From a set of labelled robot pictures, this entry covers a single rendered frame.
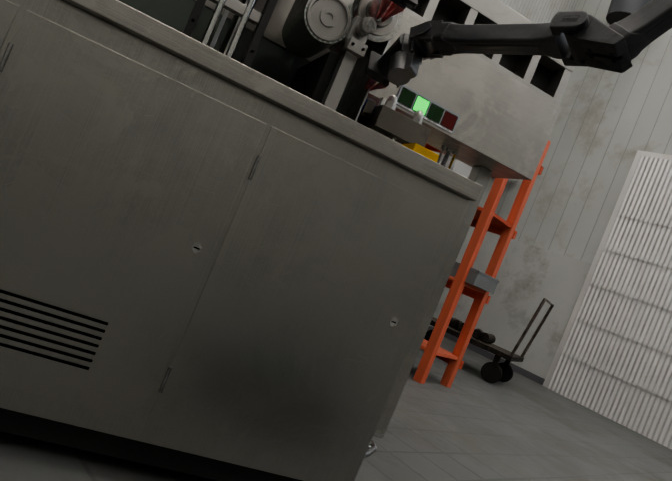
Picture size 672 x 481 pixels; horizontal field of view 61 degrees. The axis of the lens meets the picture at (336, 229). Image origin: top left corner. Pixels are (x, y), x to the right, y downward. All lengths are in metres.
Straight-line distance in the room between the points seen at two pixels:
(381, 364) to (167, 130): 0.72
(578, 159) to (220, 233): 7.22
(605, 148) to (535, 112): 5.87
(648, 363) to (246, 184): 6.38
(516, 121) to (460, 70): 0.30
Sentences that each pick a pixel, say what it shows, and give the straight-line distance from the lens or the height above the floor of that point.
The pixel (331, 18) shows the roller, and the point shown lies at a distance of 1.59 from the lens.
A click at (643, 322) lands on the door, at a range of 7.32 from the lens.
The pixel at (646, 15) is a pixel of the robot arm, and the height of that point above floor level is 1.23.
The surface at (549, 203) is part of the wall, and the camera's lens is 8.10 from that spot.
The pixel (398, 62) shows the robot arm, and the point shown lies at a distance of 1.43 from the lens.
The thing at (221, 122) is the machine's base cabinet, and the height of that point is 0.78.
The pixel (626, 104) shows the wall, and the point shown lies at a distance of 8.32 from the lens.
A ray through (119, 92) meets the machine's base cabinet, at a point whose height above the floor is 0.75.
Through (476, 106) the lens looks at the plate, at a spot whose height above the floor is 1.28.
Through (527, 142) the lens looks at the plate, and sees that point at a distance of 2.26.
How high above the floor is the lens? 0.64
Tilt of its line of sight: 1 degrees up
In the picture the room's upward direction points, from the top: 23 degrees clockwise
